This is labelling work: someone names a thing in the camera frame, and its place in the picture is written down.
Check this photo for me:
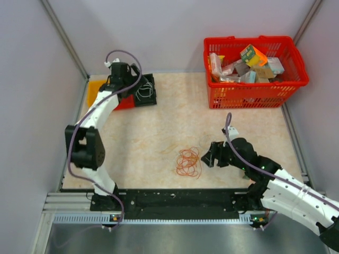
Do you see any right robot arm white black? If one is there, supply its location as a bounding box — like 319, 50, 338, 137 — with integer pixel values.
201, 138, 338, 251

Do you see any white cable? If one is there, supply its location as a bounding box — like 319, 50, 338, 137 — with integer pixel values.
135, 82, 154, 101

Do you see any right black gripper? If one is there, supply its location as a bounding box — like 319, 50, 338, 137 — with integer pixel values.
201, 141, 247, 170

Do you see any black plastic bin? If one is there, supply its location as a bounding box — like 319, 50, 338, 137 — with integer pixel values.
134, 74, 157, 107

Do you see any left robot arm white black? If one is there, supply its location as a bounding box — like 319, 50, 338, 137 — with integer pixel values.
65, 61, 143, 210

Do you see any green yellow carton in basket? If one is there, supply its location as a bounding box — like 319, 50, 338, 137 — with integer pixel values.
240, 44, 267, 67

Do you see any red shopping basket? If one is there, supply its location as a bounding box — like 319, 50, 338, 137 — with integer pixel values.
203, 35, 309, 109

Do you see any red thin cable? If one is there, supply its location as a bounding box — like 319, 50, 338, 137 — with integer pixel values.
175, 147, 202, 180

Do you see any red plastic bin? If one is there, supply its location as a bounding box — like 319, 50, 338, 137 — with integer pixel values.
114, 95, 135, 111

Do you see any grey slotted cable duct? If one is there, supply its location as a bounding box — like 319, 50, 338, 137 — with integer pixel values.
53, 213, 268, 225

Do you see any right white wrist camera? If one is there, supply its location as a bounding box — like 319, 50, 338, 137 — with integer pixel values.
221, 126, 239, 140

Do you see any light blue box in basket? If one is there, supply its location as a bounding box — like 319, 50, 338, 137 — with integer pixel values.
267, 57, 285, 75

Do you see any yellow plastic bin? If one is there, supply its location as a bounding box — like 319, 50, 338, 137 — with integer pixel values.
86, 80, 105, 107

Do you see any pink white packet in basket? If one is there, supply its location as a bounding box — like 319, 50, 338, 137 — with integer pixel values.
209, 52, 223, 77

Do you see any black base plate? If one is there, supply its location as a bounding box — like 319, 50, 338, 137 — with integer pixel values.
90, 188, 265, 220

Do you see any brown cardboard box in basket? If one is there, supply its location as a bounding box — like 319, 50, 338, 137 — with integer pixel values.
250, 66, 276, 83

